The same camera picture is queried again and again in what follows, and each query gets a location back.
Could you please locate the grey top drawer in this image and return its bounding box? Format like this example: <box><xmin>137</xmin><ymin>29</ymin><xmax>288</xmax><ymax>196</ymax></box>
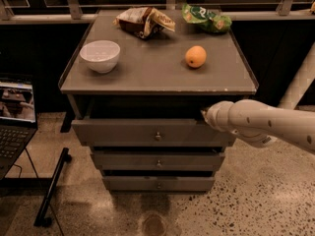
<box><xmin>72</xmin><ymin>119</ymin><xmax>235</xmax><ymax>148</ymax></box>

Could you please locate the grey drawer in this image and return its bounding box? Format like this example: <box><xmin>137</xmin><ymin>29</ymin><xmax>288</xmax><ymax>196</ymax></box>
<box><xmin>103</xmin><ymin>176</ymin><xmax>215</xmax><ymax>192</ymax></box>
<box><xmin>92</xmin><ymin>152</ymin><xmax>224</xmax><ymax>171</ymax></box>
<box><xmin>72</xmin><ymin>119</ymin><xmax>235</xmax><ymax>148</ymax></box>

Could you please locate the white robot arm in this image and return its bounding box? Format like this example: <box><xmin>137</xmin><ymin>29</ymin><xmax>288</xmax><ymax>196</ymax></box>
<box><xmin>202</xmin><ymin>48</ymin><xmax>315</xmax><ymax>154</ymax></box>

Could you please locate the grey drawer cabinet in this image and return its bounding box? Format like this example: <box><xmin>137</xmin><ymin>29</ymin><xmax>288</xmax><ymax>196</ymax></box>
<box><xmin>59</xmin><ymin>10</ymin><xmax>258</xmax><ymax>180</ymax></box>

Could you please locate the grey middle drawer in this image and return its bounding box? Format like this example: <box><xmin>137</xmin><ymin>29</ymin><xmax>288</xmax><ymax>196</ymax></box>
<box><xmin>92</xmin><ymin>152</ymin><xmax>224</xmax><ymax>171</ymax></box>

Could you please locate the grey bottom drawer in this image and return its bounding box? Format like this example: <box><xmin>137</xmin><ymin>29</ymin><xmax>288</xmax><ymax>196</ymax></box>
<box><xmin>103</xmin><ymin>176</ymin><xmax>215</xmax><ymax>192</ymax></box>

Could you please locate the orange fruit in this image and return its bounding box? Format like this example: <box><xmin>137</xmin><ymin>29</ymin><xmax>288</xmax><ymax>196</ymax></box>
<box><xmin>185</xmin><ymin>45</ymin><xmax>207</xmax><ymax>68</ymax></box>

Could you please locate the white ceramic bowl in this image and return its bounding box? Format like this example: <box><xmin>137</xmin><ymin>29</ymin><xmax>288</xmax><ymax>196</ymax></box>
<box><xmin>80</xmin><ymin>40</ymin><xmax>120</xmax><ymax>73</ymax></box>

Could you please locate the brown white chip bag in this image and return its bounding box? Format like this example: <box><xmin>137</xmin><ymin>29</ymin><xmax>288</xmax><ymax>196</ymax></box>
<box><xmin>113</xmin><ymin>7</ymin><xmax>175</xmax><ymax>39</ymax></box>

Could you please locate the green chip bag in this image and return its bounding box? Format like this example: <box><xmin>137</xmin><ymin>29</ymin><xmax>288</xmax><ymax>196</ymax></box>
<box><xmin>181</xmin><ymin>3</ymin><xmax>232</xmax><ymax>33</ymax></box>

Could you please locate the metal window railing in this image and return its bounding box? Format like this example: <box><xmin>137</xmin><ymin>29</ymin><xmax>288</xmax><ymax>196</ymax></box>
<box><xmin>0</xmin><ymin>0</ymin><xmax>315</xmax><ymax>24</ymax></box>

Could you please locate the black laptop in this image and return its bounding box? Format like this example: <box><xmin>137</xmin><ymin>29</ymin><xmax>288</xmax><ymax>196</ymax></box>
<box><xmin>0</xmin><ymin>74</ymin><xmax>37</xmax><ymax>179</ymax></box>

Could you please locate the black laptop stand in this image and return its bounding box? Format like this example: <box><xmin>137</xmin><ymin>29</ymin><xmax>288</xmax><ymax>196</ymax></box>
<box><xmin>0</xmin><ymin>147</ymin><xmax>72</xmax><ymax>227</ymax></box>

